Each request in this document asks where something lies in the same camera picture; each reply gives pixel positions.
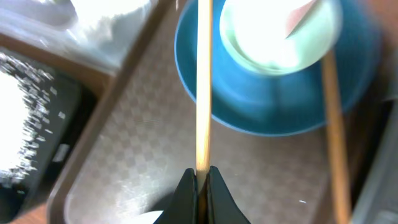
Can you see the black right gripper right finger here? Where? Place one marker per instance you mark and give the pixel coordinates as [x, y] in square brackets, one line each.
[221, 207]

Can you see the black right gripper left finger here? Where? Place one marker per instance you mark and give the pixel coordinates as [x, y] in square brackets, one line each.
[183, 207]

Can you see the wooden chopstick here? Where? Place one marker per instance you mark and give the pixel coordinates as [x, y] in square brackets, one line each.
[203, 107]
[339, 173]

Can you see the white tissue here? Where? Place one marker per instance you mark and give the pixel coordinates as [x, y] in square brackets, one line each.
[95, 15]

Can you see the light blue bowl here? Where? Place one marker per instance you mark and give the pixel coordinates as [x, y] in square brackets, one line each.
[147, 218]

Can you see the grey dishwasher rack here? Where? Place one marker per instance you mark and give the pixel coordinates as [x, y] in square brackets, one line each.
[377, 203]

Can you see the brown serving tray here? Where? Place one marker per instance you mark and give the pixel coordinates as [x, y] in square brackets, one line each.
[131, 162]

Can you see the dark blue plate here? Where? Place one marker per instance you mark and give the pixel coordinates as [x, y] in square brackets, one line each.
[293, 103]

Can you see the black tray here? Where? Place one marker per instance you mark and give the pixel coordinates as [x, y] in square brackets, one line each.
[77, 102]

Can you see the mint green bowl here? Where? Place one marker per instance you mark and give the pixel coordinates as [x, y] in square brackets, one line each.
[252, 32]

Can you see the spilled white rice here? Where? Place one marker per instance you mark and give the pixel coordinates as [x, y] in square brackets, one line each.
[28, 117]

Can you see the clear plastic bin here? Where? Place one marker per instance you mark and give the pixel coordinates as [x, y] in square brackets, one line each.
[95, 33]

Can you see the pink cup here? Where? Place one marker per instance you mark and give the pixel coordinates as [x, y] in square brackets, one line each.
[297, 11]

